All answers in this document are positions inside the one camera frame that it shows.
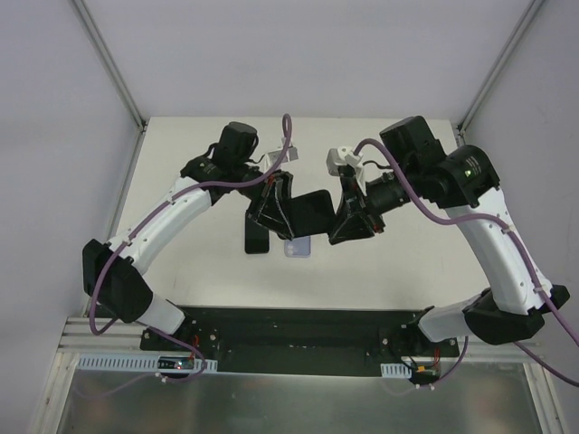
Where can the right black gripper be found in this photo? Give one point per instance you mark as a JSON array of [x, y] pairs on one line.
[[357, 204]]

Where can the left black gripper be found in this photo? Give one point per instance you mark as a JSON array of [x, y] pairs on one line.
[[263, 195]]

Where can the black smartphone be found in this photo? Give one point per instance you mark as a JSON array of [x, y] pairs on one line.
[[256, 238]]

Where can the lilac phone case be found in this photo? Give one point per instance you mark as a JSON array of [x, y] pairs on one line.
[[298, 248]]

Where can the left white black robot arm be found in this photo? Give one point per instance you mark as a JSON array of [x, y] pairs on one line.
[[113, 271]]

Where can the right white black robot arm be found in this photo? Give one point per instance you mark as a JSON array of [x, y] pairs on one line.
[[409, 165]]

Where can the reflective metal sheet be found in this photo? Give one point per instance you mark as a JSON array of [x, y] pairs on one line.
[[477, 398]]

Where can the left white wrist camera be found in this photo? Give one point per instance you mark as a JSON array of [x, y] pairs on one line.
[[290, 155]]

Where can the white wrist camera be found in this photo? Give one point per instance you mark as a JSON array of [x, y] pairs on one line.
[[345, 156], [290, 155]]

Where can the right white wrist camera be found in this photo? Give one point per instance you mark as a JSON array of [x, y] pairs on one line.
[[345, 156]]

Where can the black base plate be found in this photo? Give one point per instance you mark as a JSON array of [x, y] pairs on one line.
[[293, 341]]

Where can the right white cable duct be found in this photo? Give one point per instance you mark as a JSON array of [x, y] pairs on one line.
[[396, 371]]

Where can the white cable duct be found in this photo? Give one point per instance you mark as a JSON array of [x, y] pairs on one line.
[[396, 371], [148, 363]]

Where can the aluminium rail profile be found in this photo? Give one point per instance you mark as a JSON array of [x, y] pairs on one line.
[[77, 337]]

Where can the left white cable duct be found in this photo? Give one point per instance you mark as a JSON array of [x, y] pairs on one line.
[[148, 363]]

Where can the left aluminium frame post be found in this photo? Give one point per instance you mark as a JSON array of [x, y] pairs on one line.
[[99, 45]]

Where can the aluminium frame post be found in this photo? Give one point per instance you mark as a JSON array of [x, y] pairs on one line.
[[99, 45], [505, 55]]

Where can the right aluminium frame post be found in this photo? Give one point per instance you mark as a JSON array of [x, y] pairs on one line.
[[505, 55]]

